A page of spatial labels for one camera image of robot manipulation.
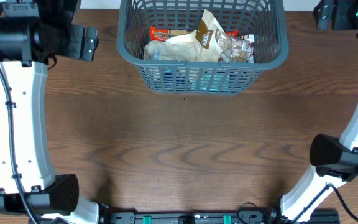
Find spaghetti packet red ends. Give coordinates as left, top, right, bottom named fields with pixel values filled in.
left=149, top=26, right=239, bottom=42

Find beige pouch with window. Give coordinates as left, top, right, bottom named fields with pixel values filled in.
left=143, top=30, right=213, bottom=62

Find Pantree cookie pouch printed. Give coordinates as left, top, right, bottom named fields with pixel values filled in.
left=194, top=10, right=255, bottom=63

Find teal snack packet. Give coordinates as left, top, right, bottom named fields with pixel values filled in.
left=188, top=70, right=231, bottom=93

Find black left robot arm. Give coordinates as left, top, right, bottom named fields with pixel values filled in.
left=0, top=0, right=106, bottom=223

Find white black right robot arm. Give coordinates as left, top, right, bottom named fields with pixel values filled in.
left=264, top=0, right=358, bottom=223

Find grey plastic basket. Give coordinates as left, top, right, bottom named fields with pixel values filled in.
left=117, top=0, right=288, bottom=95

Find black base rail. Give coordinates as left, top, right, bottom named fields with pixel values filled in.
left=99, top=208, right=341, bottom=224

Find thin black cable base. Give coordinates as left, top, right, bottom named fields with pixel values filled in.
left=236, top=202, right=259, bottom=220

